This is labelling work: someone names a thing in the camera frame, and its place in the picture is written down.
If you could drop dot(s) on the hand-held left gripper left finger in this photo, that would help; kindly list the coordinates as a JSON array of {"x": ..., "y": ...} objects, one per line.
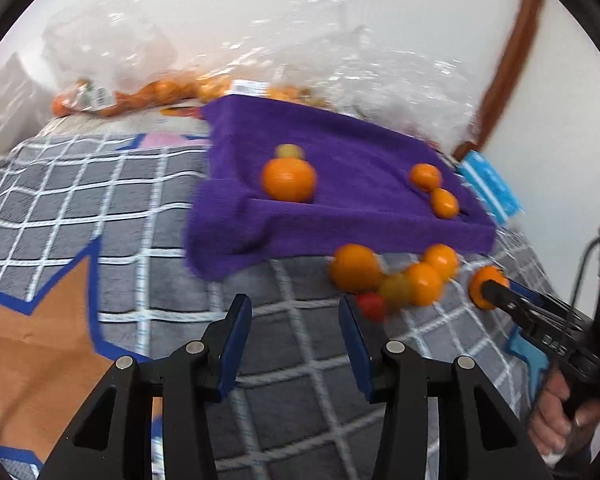
[{"x": 236, "y": 345}]

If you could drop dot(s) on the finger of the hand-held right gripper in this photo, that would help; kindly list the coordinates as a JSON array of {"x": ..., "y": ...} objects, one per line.
[
  {"x": 540, "y": 302},
  {"x": 510, "y": 302}
]

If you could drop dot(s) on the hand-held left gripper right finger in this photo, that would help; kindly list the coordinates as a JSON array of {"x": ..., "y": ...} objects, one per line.
[{"x": 356, "y": 350}]

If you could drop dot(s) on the large orange mandarin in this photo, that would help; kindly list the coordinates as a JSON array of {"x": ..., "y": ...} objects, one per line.
[{"x": 485, "y": 285}]

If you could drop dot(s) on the red cherry tomato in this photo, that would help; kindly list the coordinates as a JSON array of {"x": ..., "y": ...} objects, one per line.
[{"x": 372, "y": 306}]

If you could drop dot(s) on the small yellow-green fruit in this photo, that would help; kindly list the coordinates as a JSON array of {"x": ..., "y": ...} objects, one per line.
[
  {"x": 287, "y": 151},
  {"x": 395, "y": 287}
]

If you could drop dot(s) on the small orange mandarin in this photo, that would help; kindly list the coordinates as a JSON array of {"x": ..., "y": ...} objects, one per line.
[
  {"x": 440, "y": 260},
  {"x": 422, "y": 284},
  {"x": 425, "y": 176},
  {"x": 288, "y": 180}
]

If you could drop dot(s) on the large mandarin with dark mark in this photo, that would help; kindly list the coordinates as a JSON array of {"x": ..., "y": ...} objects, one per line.
[{"x": 355, "y": 267}]

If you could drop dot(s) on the small oval orange kumquat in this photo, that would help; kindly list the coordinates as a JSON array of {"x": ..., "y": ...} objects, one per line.
[{"x": 445, "y": 203}]

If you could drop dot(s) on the purple towel-covered tray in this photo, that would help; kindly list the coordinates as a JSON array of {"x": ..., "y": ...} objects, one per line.
[{"x": 370, "y": 160}]

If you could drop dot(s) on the person's right hand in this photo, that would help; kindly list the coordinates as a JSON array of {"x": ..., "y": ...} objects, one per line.
[{"x": 547, "y": 410}]

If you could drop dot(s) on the blue tissue pack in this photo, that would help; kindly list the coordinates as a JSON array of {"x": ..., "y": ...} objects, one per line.
[{"x": 490, "y": 185}]

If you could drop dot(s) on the grey checked blanket with stars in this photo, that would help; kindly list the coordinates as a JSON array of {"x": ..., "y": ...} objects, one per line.
[{"x": 130, "y": 240}]

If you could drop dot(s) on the clear bag of cherry tomatoes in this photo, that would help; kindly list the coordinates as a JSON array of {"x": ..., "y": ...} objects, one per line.
[{"x": 410, "y": 90}]

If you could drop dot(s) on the white printed bedsheet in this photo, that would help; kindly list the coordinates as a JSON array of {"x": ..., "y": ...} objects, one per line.
[{"x": 105, "y": 122}]

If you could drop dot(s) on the labelled clear bag of oranges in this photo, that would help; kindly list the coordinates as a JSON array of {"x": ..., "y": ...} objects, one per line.
[{"x": 170, "y": 89}]

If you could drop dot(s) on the clear bag of small oranges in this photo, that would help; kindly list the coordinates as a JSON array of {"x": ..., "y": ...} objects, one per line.
[{"x": 70, "y": 102}]

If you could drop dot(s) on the large crumpled clear plastic bag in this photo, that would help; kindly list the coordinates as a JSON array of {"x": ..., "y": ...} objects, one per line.
[{"x": 305, "y": 50}]

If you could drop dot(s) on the white plastic bag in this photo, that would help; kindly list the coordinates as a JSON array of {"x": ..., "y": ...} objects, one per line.
[{"x": 5, "y": 95}]

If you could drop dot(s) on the brown wooden door frame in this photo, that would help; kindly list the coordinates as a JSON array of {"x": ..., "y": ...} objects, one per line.
[{"x": 510, "y": 50}]

